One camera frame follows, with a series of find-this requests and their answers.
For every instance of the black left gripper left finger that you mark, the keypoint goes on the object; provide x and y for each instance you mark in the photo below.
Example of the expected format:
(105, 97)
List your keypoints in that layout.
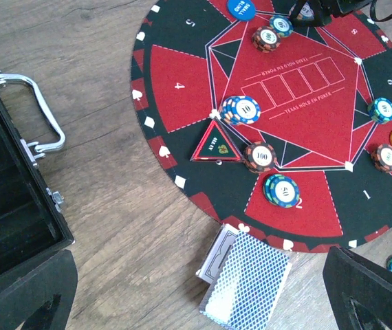
(39, 293)

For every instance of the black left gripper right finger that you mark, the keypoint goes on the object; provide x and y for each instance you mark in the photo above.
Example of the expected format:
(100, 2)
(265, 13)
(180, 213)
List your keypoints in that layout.
(359, 291)

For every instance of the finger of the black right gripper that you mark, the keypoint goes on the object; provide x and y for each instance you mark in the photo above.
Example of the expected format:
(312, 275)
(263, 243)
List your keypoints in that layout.
(322, 13)

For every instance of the blue green chips top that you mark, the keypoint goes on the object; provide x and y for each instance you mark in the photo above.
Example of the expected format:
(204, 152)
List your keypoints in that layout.
(281, 25)

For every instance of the orange black chip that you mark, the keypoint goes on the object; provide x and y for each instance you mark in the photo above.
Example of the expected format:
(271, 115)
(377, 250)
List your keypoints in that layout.
(382, 158)
(265, 39)
(260, 157)

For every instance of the blue small blind button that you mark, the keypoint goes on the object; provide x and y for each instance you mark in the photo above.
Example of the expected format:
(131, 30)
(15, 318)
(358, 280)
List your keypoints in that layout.
(243, 10)

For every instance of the blue green chips seat nine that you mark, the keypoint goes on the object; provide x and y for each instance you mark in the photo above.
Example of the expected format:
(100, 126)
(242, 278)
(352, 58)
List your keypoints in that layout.
(380, 110)

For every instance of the purple white chips seat four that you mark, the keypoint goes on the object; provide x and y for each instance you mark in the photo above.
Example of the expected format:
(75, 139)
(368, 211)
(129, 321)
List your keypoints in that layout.
(238, 110)

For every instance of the blue green chips seat two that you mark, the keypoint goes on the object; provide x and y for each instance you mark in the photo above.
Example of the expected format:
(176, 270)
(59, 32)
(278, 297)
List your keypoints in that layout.
(281, 191)

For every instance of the black poker chip case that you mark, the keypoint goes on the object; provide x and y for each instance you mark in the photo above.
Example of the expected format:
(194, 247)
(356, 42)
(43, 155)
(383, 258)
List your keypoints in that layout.
(32, 226)

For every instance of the round red black poker mat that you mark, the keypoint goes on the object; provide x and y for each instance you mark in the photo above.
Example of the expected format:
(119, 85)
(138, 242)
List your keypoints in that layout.
(313, 91)

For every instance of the triangular all in marker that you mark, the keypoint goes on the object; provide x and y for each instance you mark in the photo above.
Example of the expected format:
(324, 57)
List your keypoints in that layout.
(216, 145)

